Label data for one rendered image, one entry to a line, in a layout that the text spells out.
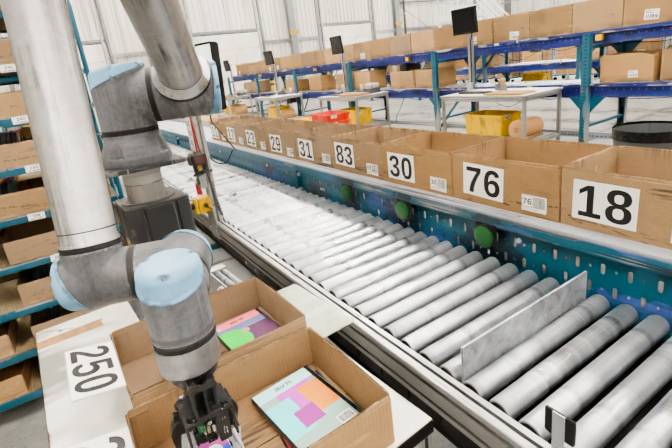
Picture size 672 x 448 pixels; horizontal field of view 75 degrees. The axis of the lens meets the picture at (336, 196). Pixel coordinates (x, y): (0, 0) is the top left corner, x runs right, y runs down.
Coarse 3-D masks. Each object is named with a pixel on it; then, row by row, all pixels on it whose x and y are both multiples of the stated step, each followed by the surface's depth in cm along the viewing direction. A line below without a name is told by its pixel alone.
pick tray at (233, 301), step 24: (240, 288) 121; (264, 288) 119; (216, 312) 118; (240, 312) 122; (288, 312) 109; (120, 336) 105; (144, 336) 108; (264, 336) 95; (120, 360) 106; (144, 360) 107; (144, 384) 98; (168, 384) 85
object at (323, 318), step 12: (288, 288) 134; (300, 288) 133; (288, 300) 127; (300, 300) 127; (312, 300) 126; (312, 312) 120; (324, 312) 119; (336, 312) 118; (312, 324) 114; (324, 324) 113; (336, 324) 113; (348, 324) 112; (324, 336) 108
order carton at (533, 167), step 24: (480, 144) 158; (504, 144) 165; (528, 144) 158; (552, 144) 150; (576, 144) 143; (600, 144) 137; (456, 168) 151; (504, 168) 134; (528, 168) 127; (552, 168) 121; (456, 192) 154; (504, 192) 137; (528, 192) 129; (552, 192) 123; (552, 216) 125
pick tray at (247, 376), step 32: (256, 352) 90; (288, 352) 95; (320, 352) 94; (224, 384) 87; (256, 384) 92; (352, 384) 85; (128, 416) 78; (160, 416) 81; (256, 416) 85; (384, 416) 74
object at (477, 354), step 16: (560, 288) 106; (576, 288) 110; (544, 304) 103; (560, 304) 107; (576, 304) 112; (512, 320) 97; (528, 320) 101; (544, 320) 104; (480, 336) 92; (496, 336) 95; (512, 336) 98; (528, 336) 102; (464, 352) 90; (480, 352) 93; (496, 352) 96; (464, 368) 91; (480, 368) 94
